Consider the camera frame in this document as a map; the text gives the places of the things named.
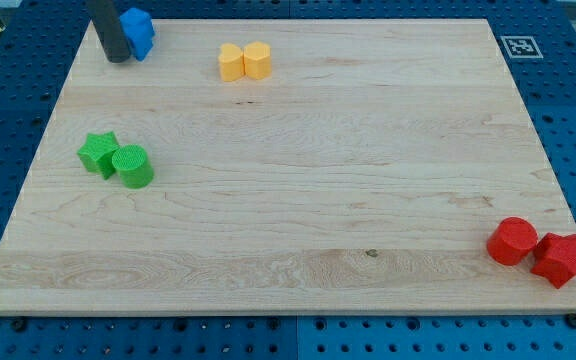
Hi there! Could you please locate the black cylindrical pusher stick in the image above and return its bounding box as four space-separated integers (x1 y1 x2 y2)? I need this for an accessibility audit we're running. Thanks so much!
85 0 131 63

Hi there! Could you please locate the yellow heart block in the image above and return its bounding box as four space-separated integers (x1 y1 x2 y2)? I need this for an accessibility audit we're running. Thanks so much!
218 43 245 82

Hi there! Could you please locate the blue block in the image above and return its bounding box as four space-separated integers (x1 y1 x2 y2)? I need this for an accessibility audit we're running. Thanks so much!
119 7 155 61

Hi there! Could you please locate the yellow hexagon block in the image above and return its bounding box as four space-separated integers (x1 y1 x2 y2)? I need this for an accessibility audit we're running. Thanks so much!
243 41 272 80

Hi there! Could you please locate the red cylinder block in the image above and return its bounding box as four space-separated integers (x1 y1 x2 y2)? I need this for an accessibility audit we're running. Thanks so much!
486 217 538 266

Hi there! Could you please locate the white fiducial marker tag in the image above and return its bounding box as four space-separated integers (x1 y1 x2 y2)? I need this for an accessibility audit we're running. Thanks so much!
501 35 543 59

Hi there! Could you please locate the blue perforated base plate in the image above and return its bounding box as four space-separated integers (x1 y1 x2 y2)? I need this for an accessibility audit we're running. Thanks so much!
0 0 576 359

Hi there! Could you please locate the red star block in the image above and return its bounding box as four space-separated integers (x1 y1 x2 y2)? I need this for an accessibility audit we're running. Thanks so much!
530 232 576 289

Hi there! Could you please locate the green star block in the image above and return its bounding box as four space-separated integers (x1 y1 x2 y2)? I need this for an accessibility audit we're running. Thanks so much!
77 132 120 180

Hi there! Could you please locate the green cylinder block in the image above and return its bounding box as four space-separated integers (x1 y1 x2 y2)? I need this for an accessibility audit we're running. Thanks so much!
111 144 154 189

